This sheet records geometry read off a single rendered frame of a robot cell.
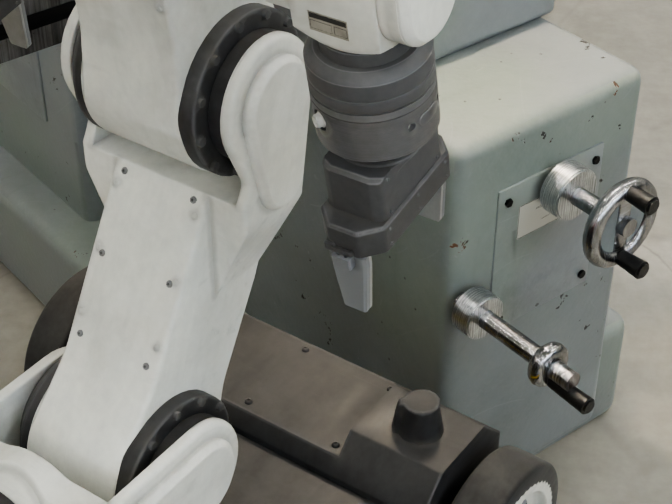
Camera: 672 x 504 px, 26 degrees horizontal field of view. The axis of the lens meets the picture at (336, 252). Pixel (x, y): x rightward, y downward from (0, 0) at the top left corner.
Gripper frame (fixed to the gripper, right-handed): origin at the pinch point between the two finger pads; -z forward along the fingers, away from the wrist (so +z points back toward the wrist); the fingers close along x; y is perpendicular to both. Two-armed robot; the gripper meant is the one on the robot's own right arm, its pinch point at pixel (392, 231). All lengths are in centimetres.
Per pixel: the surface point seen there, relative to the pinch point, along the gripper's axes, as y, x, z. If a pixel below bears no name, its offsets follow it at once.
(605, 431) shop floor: 13, 67, -111
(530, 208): 16, 50, -48
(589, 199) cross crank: 9, 51, -44
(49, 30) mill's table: 59, 22, -14
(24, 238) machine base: 110, 45, -90
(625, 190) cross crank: 3, 50, -40
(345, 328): 39, 40, -72
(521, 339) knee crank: 9, 35, -53
